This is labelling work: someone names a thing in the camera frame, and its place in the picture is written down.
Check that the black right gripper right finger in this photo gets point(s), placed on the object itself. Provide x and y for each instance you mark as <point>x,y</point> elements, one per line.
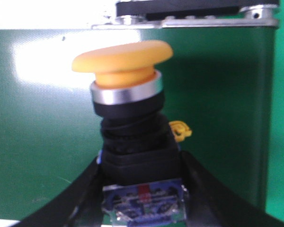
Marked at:
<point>211,204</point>

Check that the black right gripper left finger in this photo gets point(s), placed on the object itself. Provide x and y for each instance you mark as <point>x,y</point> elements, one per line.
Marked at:
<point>79,205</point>

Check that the yellow mushroom push button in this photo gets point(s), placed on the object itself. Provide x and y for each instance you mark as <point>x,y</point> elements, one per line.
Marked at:
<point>139,159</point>

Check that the bright green mat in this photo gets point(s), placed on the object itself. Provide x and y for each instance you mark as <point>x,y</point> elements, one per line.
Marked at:
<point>275,193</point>

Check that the green conveyor belt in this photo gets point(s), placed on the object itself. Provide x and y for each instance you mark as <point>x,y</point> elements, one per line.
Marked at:
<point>218,82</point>

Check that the aluminium conveyor frame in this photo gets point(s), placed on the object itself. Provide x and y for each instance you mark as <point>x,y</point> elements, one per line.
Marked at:
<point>262,15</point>

